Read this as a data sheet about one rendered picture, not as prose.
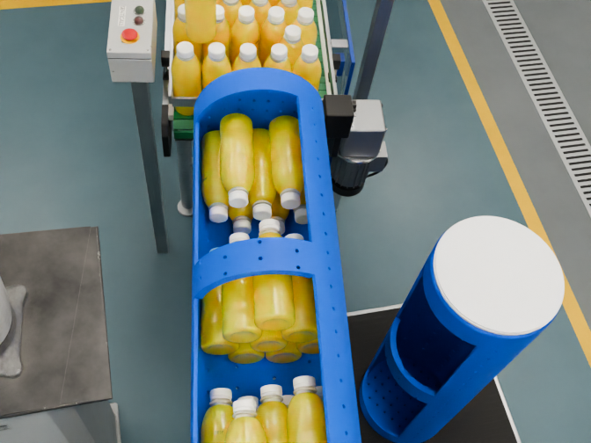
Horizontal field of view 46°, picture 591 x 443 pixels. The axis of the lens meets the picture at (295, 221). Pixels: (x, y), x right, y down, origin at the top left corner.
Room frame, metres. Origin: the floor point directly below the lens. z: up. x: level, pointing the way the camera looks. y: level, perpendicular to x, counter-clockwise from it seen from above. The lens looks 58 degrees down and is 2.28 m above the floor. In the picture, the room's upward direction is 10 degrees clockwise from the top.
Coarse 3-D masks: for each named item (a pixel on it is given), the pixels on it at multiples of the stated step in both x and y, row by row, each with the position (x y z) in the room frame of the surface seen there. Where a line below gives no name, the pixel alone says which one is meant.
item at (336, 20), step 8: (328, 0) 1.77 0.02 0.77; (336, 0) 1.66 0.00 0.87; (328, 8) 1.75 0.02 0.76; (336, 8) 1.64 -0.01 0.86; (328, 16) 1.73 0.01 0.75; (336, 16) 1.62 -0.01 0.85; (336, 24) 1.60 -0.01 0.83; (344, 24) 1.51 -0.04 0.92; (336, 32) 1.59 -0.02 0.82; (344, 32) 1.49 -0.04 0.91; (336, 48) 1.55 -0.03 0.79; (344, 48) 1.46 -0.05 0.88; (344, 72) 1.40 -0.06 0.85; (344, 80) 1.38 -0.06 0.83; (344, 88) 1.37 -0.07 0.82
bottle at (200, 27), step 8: (192, 0) 1.17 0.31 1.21; (200, 0) 1.17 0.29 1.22; (208, 0) 1.18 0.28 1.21; (192, 8) 1.18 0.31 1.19; (200, 8) 1.17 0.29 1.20; (208, 8) 1.18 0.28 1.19; (192, 16) 1.18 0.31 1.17; (200, 16) 1.17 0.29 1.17; (208, 16) 1.18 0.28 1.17; (192, 24) 1.18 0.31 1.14; (200, 24) 1.17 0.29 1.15; (208, 24) 1.18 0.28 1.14; (192, 32) 1.18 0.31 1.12; (200, 32) 1.17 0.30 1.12; (208, 32) 1.18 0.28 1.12; (192, 40) 1.18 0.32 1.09; (200, 40) 1.17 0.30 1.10; (208, 40) 1.18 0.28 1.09
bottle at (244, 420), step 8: (232, 416) 0.32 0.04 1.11; (240, 416) 0.32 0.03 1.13; (248, 416) 0.32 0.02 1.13; (256, 416) 0.33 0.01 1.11; (232, 424) 0.31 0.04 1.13; (240, 424) 0.30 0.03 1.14; (248, 424) 0.31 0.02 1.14; (256, 424) 0.31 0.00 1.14; (232, 432) 0.29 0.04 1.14; (240, 432) 0.29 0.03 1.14; (248, 432) 0.29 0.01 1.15; (256, 432) 0.30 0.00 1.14; (264, 432) 0.30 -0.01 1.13; (224, 440) 0.28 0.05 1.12; (232, 440) 0.28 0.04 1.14; (240, 440) 0.28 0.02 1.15; (248, 440) 0.28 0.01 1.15; (256, 440) 0.28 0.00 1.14; (264, 440) 0.29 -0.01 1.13
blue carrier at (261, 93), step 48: (240, 96) 0.98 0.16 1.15; (288, 96) 1.00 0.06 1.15; (288, 240) 0.61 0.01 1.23; (336, 240) 0.67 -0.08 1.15; (192, 288) 0.54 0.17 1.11; (336, 288) 0.56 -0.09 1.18; (192, 336) 0.45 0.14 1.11; (336, 336) 0.47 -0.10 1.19; (192, 384) 0.36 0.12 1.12; (240, 384) 0.43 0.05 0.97; (288, 384) 0.44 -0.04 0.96; (336, 384) 0.38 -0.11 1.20; (192, 432) 0.28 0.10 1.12; (336, 432) 0.30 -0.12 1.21
